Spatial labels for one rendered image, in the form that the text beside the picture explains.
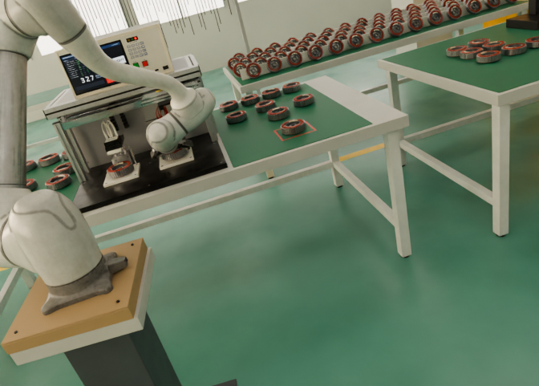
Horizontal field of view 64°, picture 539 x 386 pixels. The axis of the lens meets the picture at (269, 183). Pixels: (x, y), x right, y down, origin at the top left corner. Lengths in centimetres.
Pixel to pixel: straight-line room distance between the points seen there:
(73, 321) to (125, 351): 21
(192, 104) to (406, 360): 124
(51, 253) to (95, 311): 17
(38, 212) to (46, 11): 53
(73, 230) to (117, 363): 41
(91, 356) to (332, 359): 95
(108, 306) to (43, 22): 76
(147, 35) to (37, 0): 74
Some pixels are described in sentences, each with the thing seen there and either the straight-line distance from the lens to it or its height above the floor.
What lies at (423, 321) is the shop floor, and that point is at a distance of 198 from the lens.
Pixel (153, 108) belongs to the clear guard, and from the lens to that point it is 178.
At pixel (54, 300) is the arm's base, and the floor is 81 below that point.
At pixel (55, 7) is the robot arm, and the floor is 145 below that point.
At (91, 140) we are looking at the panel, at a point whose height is 90.
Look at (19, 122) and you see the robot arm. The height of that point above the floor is 120.
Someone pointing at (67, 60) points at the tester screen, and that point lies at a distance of 204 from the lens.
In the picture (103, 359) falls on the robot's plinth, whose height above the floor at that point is 59.
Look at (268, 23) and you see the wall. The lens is 849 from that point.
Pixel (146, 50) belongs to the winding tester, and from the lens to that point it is 200.
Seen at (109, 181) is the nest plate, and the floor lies 78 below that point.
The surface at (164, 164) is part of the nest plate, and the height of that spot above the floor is 78.
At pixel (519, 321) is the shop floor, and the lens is 201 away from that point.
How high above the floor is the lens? 142
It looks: 26 degrees down
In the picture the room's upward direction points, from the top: 15 degrees counter-clockwise
